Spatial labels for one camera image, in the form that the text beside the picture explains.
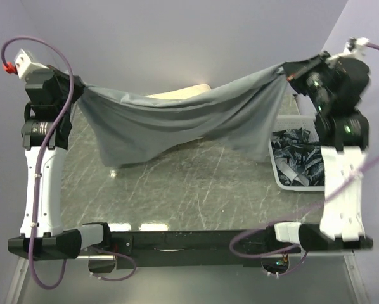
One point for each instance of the cream pillow with bear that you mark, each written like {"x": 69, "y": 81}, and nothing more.
{"x": 184, "y": 93}

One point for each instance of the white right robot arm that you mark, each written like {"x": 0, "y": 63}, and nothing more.
{"x": 344, "y": 143}

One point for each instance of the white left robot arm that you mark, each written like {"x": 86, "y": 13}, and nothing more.
{"x": 45, "y": 134}

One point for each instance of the grey pillowcase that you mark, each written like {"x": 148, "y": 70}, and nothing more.
{"x": 132, "y": 129}

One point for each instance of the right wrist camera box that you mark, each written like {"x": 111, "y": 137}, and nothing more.
{"x": 354, "y": 48}

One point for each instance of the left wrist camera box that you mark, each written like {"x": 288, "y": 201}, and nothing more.
{"x": 24, "y": 64}

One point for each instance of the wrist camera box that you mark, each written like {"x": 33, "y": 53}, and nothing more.
{"x": 354, "y": 48}
{"x": 24, "y": 64}

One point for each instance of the white plastic basket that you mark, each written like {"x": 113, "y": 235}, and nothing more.
{"x": 285, "y": 122}

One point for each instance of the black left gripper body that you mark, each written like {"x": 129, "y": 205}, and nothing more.
{"x": 64, "y": 83}

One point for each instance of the dark patterned cloth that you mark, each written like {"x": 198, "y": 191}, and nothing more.
{"x": 298, "y": 159}

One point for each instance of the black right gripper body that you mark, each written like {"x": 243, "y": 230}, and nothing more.
{"x": 308, "y": 80}

